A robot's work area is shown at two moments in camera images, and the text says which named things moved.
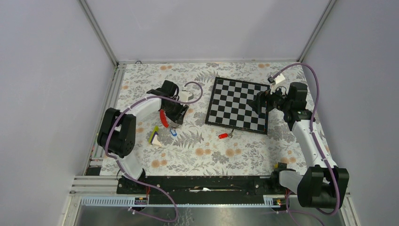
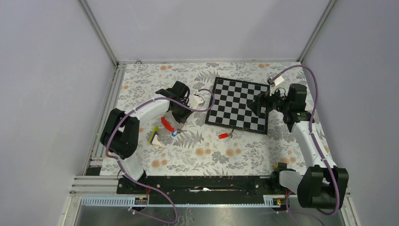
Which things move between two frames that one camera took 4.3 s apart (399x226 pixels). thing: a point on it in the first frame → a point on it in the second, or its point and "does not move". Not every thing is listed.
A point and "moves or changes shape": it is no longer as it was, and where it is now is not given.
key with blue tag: (173, 132) moves or changes shape
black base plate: (203, 190) does not move
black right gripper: (260, 99) does not move
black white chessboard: (228, 106) does not move
